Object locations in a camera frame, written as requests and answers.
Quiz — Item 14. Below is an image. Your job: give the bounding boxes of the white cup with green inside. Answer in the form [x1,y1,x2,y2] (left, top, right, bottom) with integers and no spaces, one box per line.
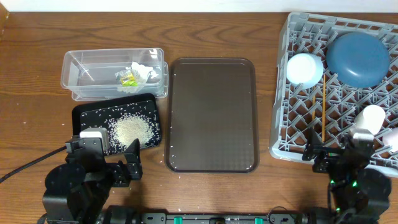
[354,105,386,136]

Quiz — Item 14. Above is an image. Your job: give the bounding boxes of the white cup with pink inside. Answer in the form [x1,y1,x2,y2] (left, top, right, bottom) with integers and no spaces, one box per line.
[382,128,398,152]

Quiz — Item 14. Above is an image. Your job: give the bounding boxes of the light blue small bowl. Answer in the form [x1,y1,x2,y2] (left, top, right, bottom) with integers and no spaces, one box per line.
[287,53,323,89]

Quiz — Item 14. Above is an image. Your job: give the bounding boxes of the green yellow snack wrapper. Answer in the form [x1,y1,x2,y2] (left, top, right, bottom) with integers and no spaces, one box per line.
[115,70,137,86]

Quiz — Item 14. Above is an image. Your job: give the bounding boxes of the white tissue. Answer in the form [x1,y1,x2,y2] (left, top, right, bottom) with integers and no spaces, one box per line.
[118,62,159,93]

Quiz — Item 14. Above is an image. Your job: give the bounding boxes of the dark blue plate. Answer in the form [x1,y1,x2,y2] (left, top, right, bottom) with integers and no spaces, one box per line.
[326,32,390,88]

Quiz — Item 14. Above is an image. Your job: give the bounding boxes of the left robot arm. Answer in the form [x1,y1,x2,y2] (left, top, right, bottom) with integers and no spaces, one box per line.
[42,136,143,224]

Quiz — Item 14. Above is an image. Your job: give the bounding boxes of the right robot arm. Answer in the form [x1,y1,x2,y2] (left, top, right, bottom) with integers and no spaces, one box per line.
[302,128,392,223]

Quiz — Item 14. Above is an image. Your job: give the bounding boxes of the grey dishwasher rack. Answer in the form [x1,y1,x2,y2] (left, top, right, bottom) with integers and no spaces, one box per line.
[269,12,397,177]

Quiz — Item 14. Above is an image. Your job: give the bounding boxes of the pile of rice grains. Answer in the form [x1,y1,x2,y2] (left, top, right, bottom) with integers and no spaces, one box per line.
[106,114,159,151]

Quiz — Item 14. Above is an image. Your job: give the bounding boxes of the black plastic bin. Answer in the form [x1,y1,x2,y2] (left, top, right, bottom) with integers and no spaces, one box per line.
[72,93,162,155]

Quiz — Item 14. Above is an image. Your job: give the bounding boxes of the clear plastic bin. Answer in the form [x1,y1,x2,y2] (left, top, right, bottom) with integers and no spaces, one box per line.
[60,48,169,101]

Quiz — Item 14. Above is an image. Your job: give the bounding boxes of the dark brown serving tray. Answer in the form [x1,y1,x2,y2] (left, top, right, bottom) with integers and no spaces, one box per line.
[164,58,259,174]

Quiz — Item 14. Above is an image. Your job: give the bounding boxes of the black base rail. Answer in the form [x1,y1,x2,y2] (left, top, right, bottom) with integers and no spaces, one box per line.
[95,206,333,224]

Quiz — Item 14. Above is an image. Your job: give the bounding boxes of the left black cable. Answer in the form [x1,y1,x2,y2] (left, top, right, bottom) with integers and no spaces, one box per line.
[0,146,68,184]

